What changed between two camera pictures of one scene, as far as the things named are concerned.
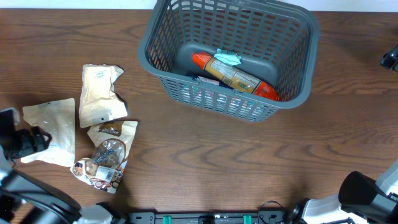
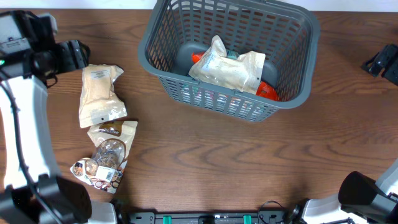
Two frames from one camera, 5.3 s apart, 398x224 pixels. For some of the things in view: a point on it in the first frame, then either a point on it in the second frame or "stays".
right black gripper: (391, 60) -> (390, 73)
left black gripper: (26, 144) -> (66, 61)
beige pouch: (58, 118) -> (241, 70)
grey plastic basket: (277, 41) stays
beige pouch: (99, 102) stays
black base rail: (210, 218) stays
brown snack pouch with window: (105, 168) stays
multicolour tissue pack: (208, 80) -> (213, 99)
